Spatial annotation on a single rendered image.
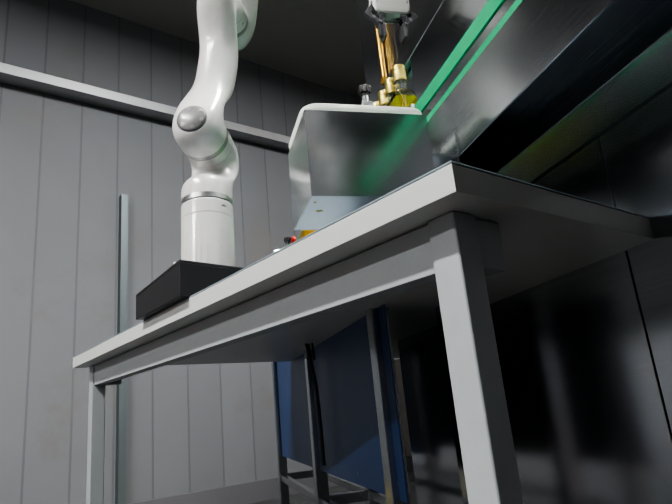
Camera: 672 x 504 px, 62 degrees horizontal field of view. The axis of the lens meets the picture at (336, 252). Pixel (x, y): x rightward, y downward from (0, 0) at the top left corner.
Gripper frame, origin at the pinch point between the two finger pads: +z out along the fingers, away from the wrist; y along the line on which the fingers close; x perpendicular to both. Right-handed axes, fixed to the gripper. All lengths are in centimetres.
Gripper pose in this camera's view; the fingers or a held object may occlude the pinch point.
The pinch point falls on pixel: (393, 33)
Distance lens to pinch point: 155.2
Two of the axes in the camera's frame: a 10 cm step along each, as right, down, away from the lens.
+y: -9.7, 0.2, -2.5
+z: 0.9, 9.6, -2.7
